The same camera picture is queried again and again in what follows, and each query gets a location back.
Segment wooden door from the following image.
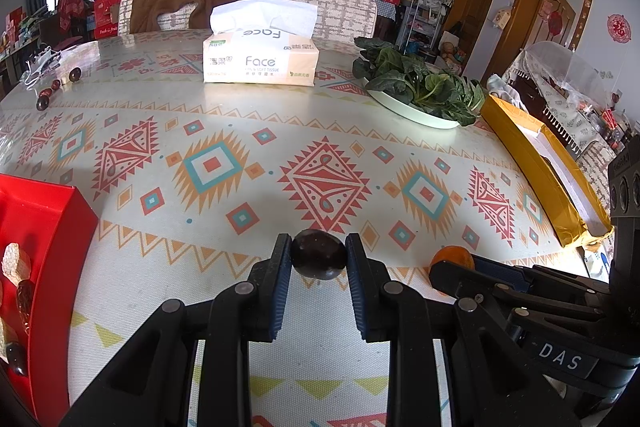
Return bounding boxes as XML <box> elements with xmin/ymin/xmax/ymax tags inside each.
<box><xmin>440</xmin><ymin>0</ymin><xmax>507</xmax><ymax>78</ymax></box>

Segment red plastic tray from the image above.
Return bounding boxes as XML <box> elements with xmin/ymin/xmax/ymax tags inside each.
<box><xmin>0</xmin><ymin>173</ymin><xmax>99</xmax><ymax>425</ymax></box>

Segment white oval plate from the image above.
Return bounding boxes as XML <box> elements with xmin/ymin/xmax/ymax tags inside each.
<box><xmin>365</xmin><ymin>87</ymin><xmax>463</xmax><ymax>130</ymax></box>

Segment blue white packet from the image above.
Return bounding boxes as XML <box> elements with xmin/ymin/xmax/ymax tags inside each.
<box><xmin>582</xmin><ymin>244</ymin><xmax>611</xmax><ymax>280</ymax></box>

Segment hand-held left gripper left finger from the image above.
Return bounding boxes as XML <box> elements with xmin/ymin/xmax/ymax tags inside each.
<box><xmin>59</xmin><ymin>233</ymin><xmax>293</xmax><ymax>427</ymax></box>

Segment patterned dining chair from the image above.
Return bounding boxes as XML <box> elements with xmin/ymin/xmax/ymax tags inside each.
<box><xmin>117</xmin><ymin>0</ymin><xmax>201</xmax><ymax>36</ymax></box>
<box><xmin>251</xmin><ymin>0</ymin><xmax>378</xmax><ymax>42</ymax></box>

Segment red gift box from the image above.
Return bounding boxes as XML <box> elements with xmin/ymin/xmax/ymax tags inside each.
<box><xmin>92</xmin><ymin>0</ymin><xmax>135</xmax><ymax>40</ymax></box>

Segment metal trolley rack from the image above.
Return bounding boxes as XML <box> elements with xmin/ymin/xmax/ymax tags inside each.
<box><xmin>397</xmin><ymin>0</ymin><xmax>446</xmax><ymax>58</ymax></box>

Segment red clothing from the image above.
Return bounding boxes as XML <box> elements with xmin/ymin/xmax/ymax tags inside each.
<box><xmin>56</xmin><ymin>0</ymin><xmax>86</xmax><ymax>32</ymax></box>

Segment orange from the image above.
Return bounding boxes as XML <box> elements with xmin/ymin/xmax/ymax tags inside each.
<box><xmin>430</xmin><ymin>245</ymin><xmax>475</xmax><ymax>273</ymax></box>

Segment tissue box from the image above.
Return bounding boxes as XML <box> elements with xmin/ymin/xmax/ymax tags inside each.
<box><xmin>202</xmin><ymin>0</ymin><xmax>321</xmax><ymax>86</ymax></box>

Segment patterned tablecloth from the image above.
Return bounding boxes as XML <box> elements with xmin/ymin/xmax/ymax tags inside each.
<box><xmin>0</xmin><ymin>29</ymin><xmax>616</xmax><ymax>427</ymax></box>

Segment white plastic object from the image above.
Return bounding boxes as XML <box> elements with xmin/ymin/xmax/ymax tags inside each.
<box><xmin>22</xmin><ymin>47</ymin><xmax>63</xmax><ymax>88</ymax></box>

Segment red paper wall decoration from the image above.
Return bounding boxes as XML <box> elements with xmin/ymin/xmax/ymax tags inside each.
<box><xmin>606</xmin><ymin>13</ymin><xmax>632</xmax><ymax>44</ymax></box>

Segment cabinet with lace cloth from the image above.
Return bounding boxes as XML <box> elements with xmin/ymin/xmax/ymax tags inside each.
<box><xmin>487</xmin><ymin>52</ymin><xmax>626</xmax><ymax>158</ymax></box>

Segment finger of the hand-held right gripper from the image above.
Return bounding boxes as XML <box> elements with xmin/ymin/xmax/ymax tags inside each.
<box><xmin>429</xmin><ymin>259</ymin><xmax>608</xmax><ymax>323</ymax></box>
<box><xmin>470</xmin><ymin>256</ymin><xmax>613</xmax><ymax>295</ymax></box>

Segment mesh food cover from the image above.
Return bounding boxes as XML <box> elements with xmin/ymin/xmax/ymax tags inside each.
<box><xmin>520</xmin><ymin>41</ymin><xmax>603</xmax><ymax>92</ymax></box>

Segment green leafy vegetables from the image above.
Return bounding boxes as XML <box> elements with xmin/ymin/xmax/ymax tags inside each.
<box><xmin>351</xmin><ymin>37</ymin><xmax>487</xmax><ymax>126</ymax></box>

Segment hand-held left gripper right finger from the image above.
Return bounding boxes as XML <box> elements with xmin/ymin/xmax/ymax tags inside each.
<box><xmin>345</xmin><ymin>233</ymin><xmax>568</xmax><ymax>427</ymax></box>

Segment yellow cardboard box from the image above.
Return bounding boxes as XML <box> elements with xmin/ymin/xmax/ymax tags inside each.
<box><xmin>479</xmin><ymin>94</ymin><xmax>615</xmax><ymax>249</ymax></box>

